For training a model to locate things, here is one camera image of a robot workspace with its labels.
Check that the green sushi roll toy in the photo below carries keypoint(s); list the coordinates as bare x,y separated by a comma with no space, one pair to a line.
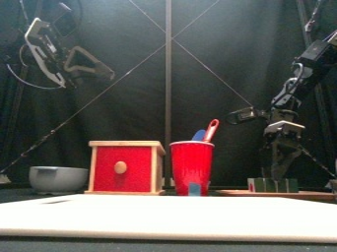
272,185

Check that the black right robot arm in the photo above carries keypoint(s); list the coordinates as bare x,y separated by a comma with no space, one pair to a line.
313,62

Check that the blue utensil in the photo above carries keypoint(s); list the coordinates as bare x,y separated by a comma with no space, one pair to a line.
198,135

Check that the grey bowl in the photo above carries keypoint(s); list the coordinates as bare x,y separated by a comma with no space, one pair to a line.
56,178

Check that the wooden box red drawer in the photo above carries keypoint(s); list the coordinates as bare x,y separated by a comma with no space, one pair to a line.
125,169

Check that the brown wooden board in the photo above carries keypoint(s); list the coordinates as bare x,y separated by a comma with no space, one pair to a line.
281,195

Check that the large white cutting board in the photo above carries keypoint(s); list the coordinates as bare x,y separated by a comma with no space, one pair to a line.
166,216

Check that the vertical metal frame pole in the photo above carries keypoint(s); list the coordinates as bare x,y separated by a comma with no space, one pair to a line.
167,82

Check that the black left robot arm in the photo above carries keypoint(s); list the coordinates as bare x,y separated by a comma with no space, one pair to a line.
14,29

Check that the red plastic cup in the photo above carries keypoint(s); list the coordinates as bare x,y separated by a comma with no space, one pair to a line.
191,169

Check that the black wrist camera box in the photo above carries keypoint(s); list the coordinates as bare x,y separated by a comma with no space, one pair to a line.
244,114

